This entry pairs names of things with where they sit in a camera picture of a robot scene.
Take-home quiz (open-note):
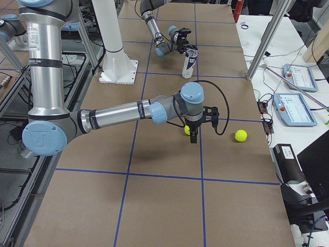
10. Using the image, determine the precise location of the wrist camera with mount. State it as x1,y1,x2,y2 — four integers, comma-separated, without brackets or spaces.
178,28,191,39
202,106,219,130

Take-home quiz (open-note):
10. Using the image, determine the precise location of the Wilson tennis ball can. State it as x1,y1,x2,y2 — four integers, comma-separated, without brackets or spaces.
182,49,198,79

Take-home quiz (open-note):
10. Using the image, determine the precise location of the aluminium frame post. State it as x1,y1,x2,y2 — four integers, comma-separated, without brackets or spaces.
246,0,291,81

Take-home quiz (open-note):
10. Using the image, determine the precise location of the black computer monitor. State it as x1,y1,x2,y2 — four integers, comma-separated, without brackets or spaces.
297,131,328,201

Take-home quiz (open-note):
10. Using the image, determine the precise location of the teach pendant far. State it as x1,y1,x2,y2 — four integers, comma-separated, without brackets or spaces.
283,64,318,93

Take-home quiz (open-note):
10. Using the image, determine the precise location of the white camera stand base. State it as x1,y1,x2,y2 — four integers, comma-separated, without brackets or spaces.
99,50,138,85

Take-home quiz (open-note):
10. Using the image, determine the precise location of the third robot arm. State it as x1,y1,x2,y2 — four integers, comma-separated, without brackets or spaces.
1,14,28,46

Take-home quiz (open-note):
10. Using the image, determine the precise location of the teach pendant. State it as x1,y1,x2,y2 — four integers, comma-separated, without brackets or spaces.
273,93,317,127
283,64,318,93

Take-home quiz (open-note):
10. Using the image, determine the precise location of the teach pendant near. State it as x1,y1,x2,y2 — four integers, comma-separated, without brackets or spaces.
273,93,317,127

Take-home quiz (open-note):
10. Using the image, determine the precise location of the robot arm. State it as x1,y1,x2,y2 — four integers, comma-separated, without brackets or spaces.
139,0,197,57
17,1,205,156

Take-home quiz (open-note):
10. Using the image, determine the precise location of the tennis ball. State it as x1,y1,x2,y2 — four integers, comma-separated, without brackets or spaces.
184,125,190,135
234,129,248,142

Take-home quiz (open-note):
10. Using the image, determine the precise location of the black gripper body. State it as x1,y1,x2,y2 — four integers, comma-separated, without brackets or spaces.
176,36,191,54
185,118,205,133

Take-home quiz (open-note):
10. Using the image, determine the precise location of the black box with label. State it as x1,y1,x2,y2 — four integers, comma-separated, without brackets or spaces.
272,144,305,184

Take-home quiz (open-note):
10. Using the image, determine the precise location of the white camera stand column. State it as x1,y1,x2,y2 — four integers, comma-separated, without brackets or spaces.
92,0,124,59

